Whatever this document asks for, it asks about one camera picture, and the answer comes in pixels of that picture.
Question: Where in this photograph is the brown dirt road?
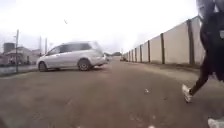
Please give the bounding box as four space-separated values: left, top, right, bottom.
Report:
0 56 224 128

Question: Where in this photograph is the silver car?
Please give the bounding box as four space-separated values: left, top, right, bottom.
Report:
36 40 109 73

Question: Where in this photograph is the pole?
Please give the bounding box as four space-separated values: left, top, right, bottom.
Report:
44 37 49 55
13 29 20 74

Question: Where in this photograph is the building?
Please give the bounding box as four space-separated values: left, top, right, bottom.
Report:
0 42 43 66

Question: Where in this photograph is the person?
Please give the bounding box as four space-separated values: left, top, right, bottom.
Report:
181 0 224 128

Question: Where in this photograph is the pale panel wall with posts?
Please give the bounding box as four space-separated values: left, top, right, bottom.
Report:
121 15 207 66

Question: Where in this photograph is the low grey wall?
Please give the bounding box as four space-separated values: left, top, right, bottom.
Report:
0 64 39 77

